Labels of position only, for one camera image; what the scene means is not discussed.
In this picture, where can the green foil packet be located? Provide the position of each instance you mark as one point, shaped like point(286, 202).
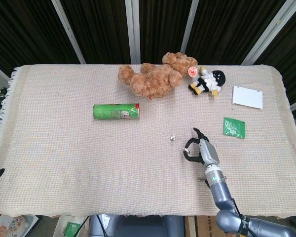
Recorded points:
point(234, 127)

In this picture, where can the brown teddy bear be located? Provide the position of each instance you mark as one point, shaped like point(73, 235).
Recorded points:
point(153, 81)

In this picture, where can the white frame post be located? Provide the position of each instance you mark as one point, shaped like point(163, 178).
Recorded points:
point(133, 32)
point(67, 32)
point(189, 24)
point(269, 32)

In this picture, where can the white bag with green print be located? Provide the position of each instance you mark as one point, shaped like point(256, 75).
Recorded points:
point(72, 228)

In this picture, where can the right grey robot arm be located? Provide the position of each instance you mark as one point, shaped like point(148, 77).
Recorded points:
point(222, 192)

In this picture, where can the grey robot torso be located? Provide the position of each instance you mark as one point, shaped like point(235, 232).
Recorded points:
point(138, 227)

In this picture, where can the black white penguin plush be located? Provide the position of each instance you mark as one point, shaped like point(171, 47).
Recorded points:
point(209, 82)

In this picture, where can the beige woven tablecloth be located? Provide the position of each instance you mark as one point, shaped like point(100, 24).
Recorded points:
point(64, 148)

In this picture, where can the green chips can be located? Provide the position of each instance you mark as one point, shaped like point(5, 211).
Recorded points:
point(113, 111)

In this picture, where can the brown cardboard box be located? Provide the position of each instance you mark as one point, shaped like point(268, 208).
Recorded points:
point(197, 228)

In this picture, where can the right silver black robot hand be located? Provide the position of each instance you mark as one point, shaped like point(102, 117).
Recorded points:
point(209, 153)

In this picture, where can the white flat board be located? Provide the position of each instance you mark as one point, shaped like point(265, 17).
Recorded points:
point(247, 97)

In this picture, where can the illustrated white carton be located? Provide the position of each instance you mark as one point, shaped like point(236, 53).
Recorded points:
point(12, 227)

